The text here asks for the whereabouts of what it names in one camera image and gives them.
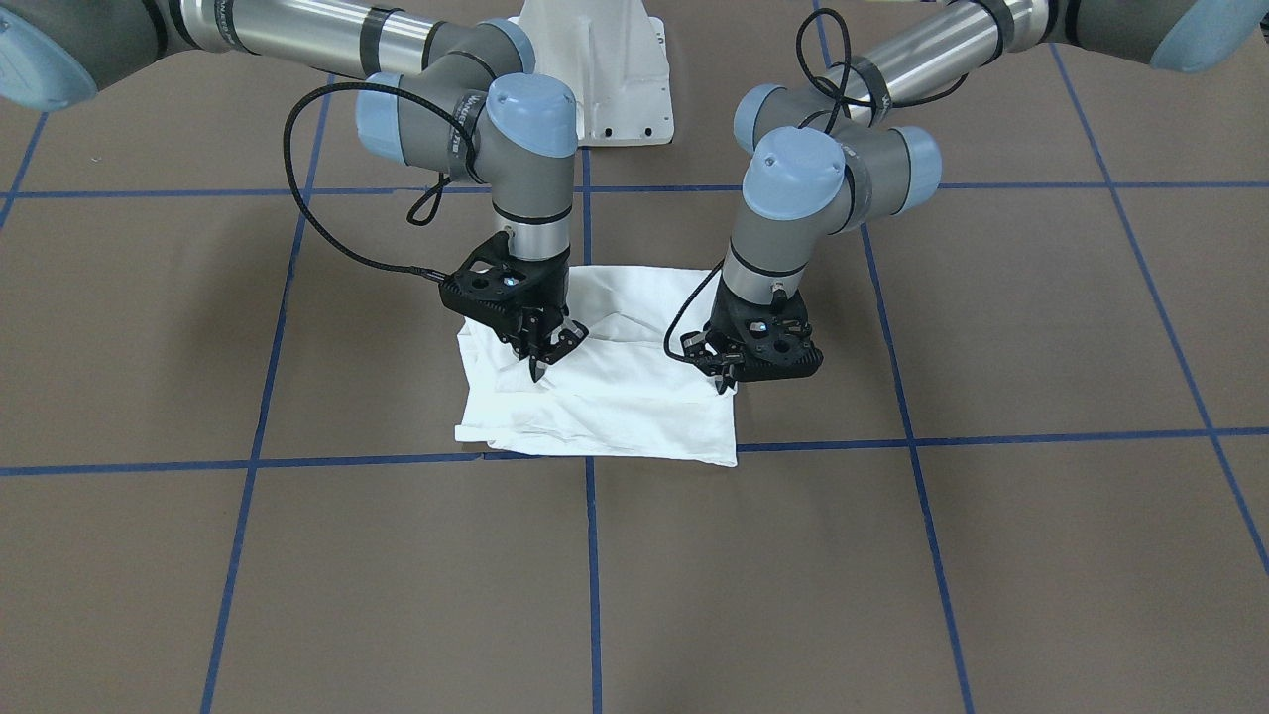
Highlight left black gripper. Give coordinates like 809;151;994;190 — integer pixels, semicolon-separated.
684;285;824;394

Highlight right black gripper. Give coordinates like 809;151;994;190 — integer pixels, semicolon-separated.
440;232;588;384

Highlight white printed t-shirt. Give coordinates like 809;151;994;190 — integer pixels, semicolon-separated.
454;266;736;467

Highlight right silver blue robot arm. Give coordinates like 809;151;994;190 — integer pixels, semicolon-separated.
1;1;588;380

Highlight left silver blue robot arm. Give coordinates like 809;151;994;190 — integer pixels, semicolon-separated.
676;1;1266;394

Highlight white central pedestal column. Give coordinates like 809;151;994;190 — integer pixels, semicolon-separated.
518;1;675;148

